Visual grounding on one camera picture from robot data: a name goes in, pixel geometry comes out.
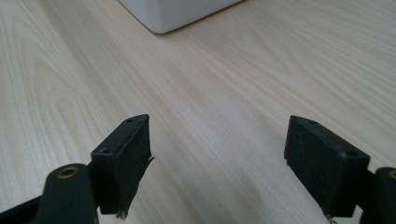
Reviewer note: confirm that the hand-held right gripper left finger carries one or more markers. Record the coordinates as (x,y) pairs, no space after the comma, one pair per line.
(124,161)

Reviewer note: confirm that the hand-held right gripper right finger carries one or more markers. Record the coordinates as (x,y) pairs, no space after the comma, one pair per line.
(323,168)

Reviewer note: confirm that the white foam tray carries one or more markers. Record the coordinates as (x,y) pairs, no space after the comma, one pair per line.
(174,12)

